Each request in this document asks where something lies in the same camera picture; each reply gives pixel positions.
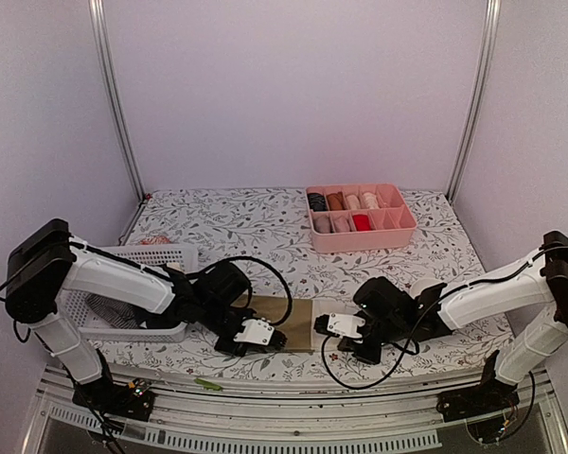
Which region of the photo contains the left aluminium frame post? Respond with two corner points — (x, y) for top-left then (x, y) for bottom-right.
(88, 0), (146, 201)

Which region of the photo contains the white bowl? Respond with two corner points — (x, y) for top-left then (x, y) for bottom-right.
(409, 277), (447, 299)

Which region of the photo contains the grey pink rolled underwear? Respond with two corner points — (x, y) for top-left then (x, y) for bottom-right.
(313, 216), (332, 235)

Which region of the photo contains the pale pink rolled underwear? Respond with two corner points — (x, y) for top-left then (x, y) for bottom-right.
(345, 194), (362, 210)

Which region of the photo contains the olive green underwear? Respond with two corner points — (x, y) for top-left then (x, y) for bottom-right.
(248, 295), (312, 353)

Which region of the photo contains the mauve rolled underwear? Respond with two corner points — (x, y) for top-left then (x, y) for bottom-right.
(332, 217), (351, 233)

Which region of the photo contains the grey striped underwear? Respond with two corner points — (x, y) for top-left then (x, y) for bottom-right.
(85, 294), (138, 329)

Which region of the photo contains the aluminium front rail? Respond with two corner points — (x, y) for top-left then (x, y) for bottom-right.
(21, 363), (568, 454)

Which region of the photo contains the cream rolled underwear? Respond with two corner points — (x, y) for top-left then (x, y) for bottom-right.
(362, 191), (380, 210)

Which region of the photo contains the green tape scrap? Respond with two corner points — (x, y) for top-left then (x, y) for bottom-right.
(194, 377), (223, 392)

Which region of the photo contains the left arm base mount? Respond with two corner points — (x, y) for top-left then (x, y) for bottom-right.
(71, 365), (156, 422)

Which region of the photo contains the left black cable loop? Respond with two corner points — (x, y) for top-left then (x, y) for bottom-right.
(203, 255), (294, 327)

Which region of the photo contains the red rolled underwear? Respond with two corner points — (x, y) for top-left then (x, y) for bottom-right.
(351, 214), (372, 232)

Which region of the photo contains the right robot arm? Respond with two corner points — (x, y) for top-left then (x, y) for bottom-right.
(313, 231), (568, 412)

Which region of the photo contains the brown rolled underwear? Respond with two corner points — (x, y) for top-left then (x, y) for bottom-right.
(326, 191), (346, 211)

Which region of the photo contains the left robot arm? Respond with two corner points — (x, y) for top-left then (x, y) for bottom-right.
(0, 218), (287, 410)

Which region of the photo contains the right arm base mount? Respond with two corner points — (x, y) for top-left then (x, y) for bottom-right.
(435, 350), (520, 422)

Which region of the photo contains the cream underwear in basket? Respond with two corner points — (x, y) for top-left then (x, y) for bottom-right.
(166, 262), (183, 272)

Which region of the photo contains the right aluminium frame post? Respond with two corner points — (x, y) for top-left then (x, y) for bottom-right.
(446, 0), (502, 205)

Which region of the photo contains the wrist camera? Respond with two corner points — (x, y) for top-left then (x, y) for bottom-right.
(234, 319), (275, 346)
(327, 313), (365, 340)

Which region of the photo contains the pink divided organizer box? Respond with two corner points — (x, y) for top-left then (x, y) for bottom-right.
(306, 183), (417, 253)

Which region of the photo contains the red white cloth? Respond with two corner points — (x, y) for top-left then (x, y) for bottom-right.
(138, 235), (172, 245)

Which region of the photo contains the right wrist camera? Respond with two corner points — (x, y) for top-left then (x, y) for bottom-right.
(327, 313), (365, 340)

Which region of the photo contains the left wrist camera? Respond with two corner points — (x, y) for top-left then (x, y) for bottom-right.
(234, 319), (275, 346)

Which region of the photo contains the floral tablecloth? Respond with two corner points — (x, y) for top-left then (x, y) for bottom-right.
(98, 188), (513, 385)

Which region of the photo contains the white plastic laundry basket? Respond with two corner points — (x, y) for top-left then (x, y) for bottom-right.
(58, 243), (198, 343)

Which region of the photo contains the aluminium frame post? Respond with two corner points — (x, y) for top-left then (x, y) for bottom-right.
(446, 0), (502, 205)
(88, 0), (146, 201)

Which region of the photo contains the black striped rolled underwear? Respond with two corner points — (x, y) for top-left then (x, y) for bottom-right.
(307, 192), (328, 212)

